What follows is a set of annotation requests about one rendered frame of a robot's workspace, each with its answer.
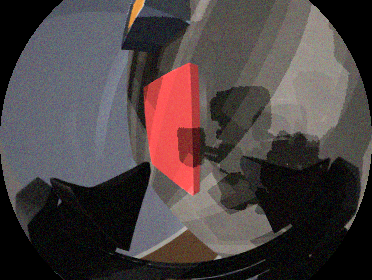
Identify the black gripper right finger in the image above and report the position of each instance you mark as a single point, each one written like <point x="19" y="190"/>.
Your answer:
<point x="280" y="190"/>

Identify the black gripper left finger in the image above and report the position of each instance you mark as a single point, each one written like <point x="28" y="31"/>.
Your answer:
<point x="112" y="206"/>

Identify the red box lid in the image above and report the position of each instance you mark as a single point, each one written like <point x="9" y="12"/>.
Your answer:
<point x="173" y="123"/>

